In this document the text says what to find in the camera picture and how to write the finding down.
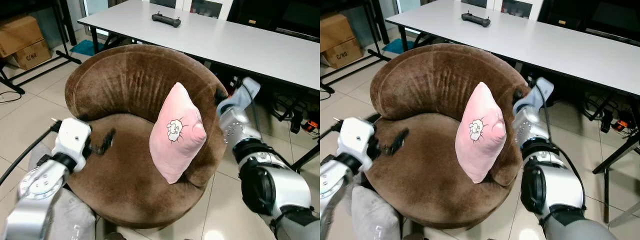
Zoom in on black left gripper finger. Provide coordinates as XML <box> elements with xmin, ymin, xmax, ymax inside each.
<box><xmin>382</xmin><ymin>128</ymin><xmax>410</xmax><ymax>155</ymax></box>
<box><xmin>93</xmin><ymin>128</ymin><xmax>117</xmax><ymax>155</ymax></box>

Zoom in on pink pillow with sheep print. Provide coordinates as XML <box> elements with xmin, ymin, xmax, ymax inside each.
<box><xmin>454</xmin><ymin>81</ymin><xmax>507</xmax><ymax>184</ymax></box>
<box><xmin>149</xmin><ymin>82</ymin><xmax>207</xmax><ymax>185</ymax></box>

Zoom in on brown round plush sofa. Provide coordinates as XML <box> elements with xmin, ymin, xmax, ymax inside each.
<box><xmin>64</xmin><ymin>44</ymin><xmax>230</xmax><ymax>230</ymax></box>
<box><xmin>361</xmin><ymin>43</ymin><xmax>530</xmax><ymax>231</ymax></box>

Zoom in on teal floor mat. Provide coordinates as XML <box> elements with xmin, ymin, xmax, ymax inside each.
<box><xmin>70</xmin><ymin>39</ymin><xmax>106</xmax><ymax>57</ymax></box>
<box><xmin>382</xmin><ymin>38</ymin><xmax>416</xmax><ymax>55</ymax></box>

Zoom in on white long table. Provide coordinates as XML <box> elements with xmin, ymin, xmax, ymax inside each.
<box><xmin>385</xmin><ymin>0</ymin><xmax>640</xmax><ymax>226</ymax></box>
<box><xmin>77</xmin><ymin>0</ymin><xmax>321</xmax><ymax>173</ymax></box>

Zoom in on black remote controller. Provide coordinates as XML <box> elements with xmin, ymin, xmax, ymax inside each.
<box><xmin>151</xmin><ymin>12</ymin><xmax>182</xmax><ymax>28</ymax></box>
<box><xmin>461</xmin><ymin>12</ymin><xmax>491</xmax><ymax>27</ymax></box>

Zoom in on white cabinet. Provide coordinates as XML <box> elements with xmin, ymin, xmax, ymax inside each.
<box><xmin>452</xmin><ymin>0</ymin><xmax>544</xmax><ymax>21</ymax></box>
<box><xmin>142</xmin><ymin>0</ymin><xmax>234</xmax><ymax>20</ymax></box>

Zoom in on cardboard box with black print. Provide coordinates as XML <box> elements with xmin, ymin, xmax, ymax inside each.
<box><xmin>9</xmin><ymin>39</ymin><xmax>53</xmax><ymax>70</ymax></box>
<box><xmin>322</xmin><ymin>37</ymin><xmax>365</xmax><ymax>69</ymax></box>

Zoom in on black cabinet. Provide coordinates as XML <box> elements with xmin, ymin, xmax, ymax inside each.
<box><xmin>227</xmin><ymin>0</ymin><xmax>321</xmax><ymax>42</ymax></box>
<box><xmin>537</xmin><ymin>0</ymin><xmax>640</xmax><ymax>47</ymax></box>

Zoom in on grey robot right leg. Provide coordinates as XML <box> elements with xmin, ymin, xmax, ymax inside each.
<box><xmin>272</xmin><ymin>207</ymin><xmax>321</xmax><ymax>240</ymax></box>
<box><xmin>540</xmin><ymin>207</ymin><xmax>618</xmax><ymax>240</ymax></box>

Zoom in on large plain cardboard box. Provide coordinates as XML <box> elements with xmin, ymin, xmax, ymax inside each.
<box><xmin>320</xmin><ymin>13</ymin><xmax>356</xmax><ymax>54</ymax></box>
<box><xmin>0</xmin><ymin>15</ymin><xmax>45</xmax><ymax>59</ymax></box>

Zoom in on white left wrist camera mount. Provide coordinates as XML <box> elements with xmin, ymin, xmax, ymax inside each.
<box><xmin>336</xmin><ymin>117</ymin><xmax>377</xmax><ymax>172</ymax></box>
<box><xmin>51</xmin><ymin>118</ymin><xmax>93</xmax><ymax>172</ymax></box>

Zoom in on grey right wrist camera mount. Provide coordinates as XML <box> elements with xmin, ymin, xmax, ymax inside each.
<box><xmin>515</xmin><ymin>76</ymin><xmax>555</xmax><ymax>114</ymax></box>
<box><xmin>220</xmin><ymin>77</ymin><xmax>261</xmax><ymax>115</ymax></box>

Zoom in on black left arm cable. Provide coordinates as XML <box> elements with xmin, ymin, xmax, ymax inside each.
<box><xmin>320</xmin><ymin>118</ymin><xmax>346</xmax><ymax>142</ymax></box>
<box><xmin>0</xmin><ymin>119</ymin><xmax>62</xmax><ymax>187</ymax></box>

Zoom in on black cable bundle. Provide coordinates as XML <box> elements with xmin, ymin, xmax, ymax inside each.
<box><xmin>582</xmin><ymin>92</ymin><xmax>640</xmax><ymax>136</ymax></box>
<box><xmin>270</xmin><ymin>90</ymin><xmax>321</xmax><ymax>136</ymax></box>

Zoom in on black metal rack frame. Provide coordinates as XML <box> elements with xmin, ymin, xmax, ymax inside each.
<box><xmin>0</xmin><ymin>0</ymin><xmax>82</xmax><ymax>95</ymax></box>
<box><xmin>320</xmin><ymin>0</ymin><xmax>392</xmax><ymax>94</ymax></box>

